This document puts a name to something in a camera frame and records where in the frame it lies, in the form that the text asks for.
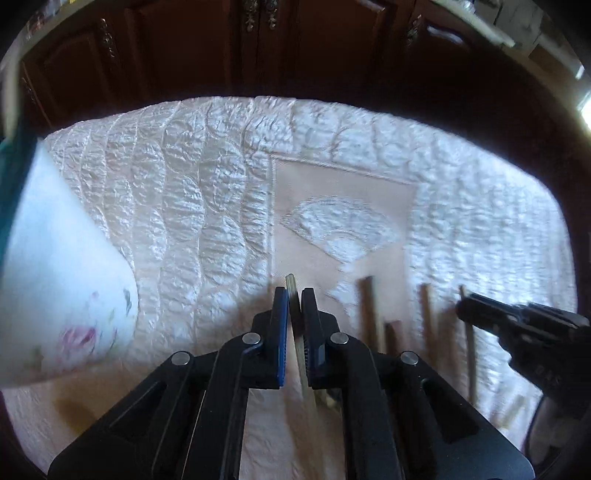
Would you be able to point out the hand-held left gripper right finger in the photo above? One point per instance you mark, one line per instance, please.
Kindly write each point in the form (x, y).
(310, 341)

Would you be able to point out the brown wooden chopstick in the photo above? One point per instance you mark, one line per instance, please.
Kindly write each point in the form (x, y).
(395, 338)
(427, 316)
(470, 360)
(369, 314)

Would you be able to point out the white floral cup teal rim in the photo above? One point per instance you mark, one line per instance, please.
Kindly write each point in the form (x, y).
(55, 258)

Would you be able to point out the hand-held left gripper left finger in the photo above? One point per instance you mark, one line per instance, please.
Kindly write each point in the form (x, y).
(280, 341)

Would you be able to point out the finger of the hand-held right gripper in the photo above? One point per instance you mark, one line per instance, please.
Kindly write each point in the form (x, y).
(480, 318)
(521, 311)

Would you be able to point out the brown wooden base cabinets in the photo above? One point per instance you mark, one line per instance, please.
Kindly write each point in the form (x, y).
(286, 50)

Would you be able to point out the white quilted blanket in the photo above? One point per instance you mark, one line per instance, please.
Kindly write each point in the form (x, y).
(194, 194)

